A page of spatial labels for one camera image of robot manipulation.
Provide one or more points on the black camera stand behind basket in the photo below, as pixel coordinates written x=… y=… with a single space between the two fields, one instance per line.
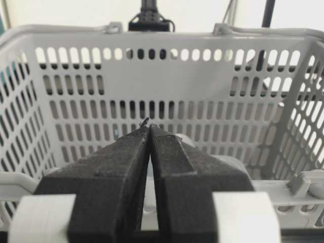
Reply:
x=150 y=19

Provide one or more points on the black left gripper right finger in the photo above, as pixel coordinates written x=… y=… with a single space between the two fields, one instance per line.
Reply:
x=201 y=198

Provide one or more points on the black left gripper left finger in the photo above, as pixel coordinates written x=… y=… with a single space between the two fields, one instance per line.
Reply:
x=97 y=199

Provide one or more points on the black pole at right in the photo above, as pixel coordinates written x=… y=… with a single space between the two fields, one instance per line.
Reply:
x=268 y=13

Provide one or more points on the white plastic shopping basket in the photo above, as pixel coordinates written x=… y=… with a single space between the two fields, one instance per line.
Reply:
x=253 y=94

